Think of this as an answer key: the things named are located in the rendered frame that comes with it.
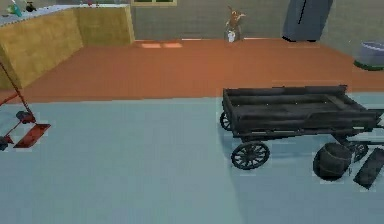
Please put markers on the black wooden wagon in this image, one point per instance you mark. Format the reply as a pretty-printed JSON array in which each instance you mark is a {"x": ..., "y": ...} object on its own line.
[{"x": 293, "y": 110}]

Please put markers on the dark grey fridge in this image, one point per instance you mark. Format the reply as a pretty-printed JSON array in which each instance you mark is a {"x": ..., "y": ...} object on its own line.
[{"x": 306, "y": 20}]

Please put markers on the black barrel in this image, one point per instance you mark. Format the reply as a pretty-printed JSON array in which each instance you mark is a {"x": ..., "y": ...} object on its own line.
[{"x": 331, "y": 160}]

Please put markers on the yellow kitchen counter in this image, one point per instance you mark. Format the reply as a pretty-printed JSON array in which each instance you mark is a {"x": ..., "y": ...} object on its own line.
[{"x": 43, "y": 40}]

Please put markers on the black flat plank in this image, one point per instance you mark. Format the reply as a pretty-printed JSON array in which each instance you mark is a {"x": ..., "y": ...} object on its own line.
[{"x": 370, "y": 168}]

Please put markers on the grey bin with green base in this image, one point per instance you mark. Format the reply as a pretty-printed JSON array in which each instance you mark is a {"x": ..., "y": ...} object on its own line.
[{"x": 371, "y": 55}]

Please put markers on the black kettle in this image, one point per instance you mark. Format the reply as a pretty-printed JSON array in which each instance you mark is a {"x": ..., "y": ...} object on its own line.
[{"x": 30, "y": 6}]

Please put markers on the teal bottle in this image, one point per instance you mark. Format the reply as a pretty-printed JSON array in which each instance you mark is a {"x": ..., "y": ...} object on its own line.
[{"x": 14, "y": 9}]

